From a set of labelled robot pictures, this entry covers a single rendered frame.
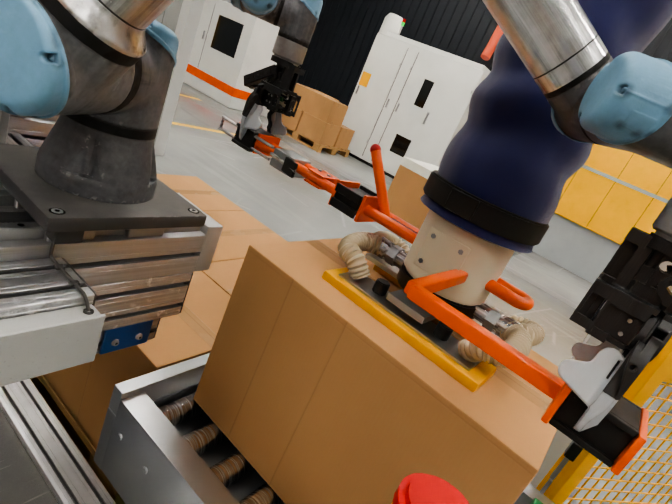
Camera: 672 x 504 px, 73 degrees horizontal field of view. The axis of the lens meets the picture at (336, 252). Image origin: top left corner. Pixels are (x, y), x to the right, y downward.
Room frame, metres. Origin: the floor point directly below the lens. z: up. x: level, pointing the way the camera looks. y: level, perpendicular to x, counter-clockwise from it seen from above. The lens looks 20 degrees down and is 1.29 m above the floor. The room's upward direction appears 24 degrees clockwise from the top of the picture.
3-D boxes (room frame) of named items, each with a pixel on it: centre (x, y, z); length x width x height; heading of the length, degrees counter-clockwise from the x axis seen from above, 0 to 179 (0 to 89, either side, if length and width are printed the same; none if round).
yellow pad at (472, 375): (0.75, -0.16, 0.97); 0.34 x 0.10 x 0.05; 59
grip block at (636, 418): (0.46, -0.34, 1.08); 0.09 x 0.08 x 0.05; 149
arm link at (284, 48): (1.13, 0.29, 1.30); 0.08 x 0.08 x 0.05
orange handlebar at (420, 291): (0.83, 0.02, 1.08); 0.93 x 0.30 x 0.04; 59
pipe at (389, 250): (0.83, -0.21, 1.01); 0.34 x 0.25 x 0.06; 59
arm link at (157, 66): (0.58, 0.35, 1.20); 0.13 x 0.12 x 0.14; 1
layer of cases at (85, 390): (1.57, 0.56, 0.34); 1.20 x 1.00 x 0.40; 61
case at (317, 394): (0.83, -0.20, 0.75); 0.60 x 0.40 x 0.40; 60
